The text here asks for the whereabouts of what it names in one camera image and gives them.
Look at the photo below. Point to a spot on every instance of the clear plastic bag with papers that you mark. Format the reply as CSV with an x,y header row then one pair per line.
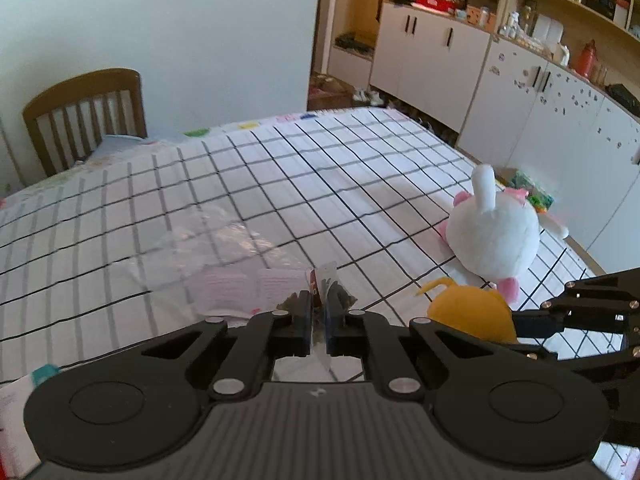
x,y
212,266

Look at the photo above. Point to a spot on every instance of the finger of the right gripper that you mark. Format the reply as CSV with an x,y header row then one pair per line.
x,y
537,324

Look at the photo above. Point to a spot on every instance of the red box on counter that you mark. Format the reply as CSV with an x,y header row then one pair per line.
x,y
446,6

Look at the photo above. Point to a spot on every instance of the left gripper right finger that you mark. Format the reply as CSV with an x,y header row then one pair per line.
x,y
336,306

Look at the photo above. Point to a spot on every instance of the small bag of dried bits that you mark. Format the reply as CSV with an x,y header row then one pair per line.
x,y
316,319

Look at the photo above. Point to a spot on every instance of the brown wooden chair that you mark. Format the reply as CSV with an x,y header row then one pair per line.
x,y
68,122

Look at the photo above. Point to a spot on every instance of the yellow plush toy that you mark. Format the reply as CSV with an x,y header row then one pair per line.
x,y
481,313

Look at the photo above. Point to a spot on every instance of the white wall cabinet unit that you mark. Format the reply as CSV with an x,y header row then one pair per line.
x,y
516,111

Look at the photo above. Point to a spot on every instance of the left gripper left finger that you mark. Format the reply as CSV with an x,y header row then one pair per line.
x,y
300,307

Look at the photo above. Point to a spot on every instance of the white plush bunny toy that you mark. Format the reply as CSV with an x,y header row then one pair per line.
x,y
496,234

